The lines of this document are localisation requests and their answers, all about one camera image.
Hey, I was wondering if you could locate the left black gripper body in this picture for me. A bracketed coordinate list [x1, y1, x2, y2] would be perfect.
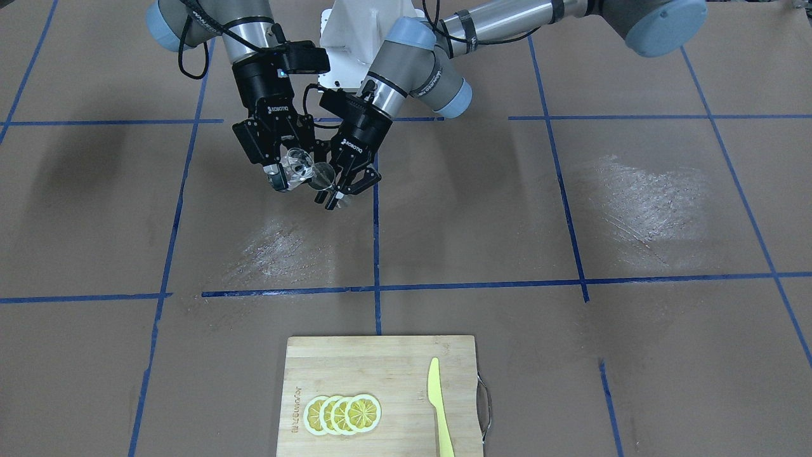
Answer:
[320, 89, 393, 182]

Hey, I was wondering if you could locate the yellow plastic knife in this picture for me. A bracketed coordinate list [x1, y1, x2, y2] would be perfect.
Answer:
[427, 357, 455, 456]

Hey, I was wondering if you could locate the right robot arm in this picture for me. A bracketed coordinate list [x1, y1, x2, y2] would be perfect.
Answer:
[145, 1, 336, 193]

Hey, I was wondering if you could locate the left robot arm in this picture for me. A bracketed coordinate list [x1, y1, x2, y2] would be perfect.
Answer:
[310, 1, 707, 210]

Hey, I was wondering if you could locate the clear glass beaker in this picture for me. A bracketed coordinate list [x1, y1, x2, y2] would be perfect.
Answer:
[280, 148, 315, 190]

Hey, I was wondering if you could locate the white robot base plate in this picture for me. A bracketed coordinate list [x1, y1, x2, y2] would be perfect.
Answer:
[317, 1, 424, 91]

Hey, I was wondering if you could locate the bamboo cutting board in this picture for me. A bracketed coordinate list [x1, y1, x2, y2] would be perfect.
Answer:
[276, 335, 484, 456]

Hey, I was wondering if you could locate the steel double jigger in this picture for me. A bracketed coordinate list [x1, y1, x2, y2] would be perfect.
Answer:
[308, 162, 349, 209]

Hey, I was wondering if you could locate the front lemon slice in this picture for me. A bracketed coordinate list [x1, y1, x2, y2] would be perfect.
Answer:
[344, 394, 382, 433]

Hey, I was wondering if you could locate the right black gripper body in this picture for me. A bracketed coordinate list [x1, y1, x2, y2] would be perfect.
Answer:
[232, 41, 330, 149]

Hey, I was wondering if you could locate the lemon slice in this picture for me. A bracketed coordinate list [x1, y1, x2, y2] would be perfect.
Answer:
[344, 394, 382, 433]
[304, 395, 328, 436]
[331, 397, 356, 436]
[317, 395, 341, 435]

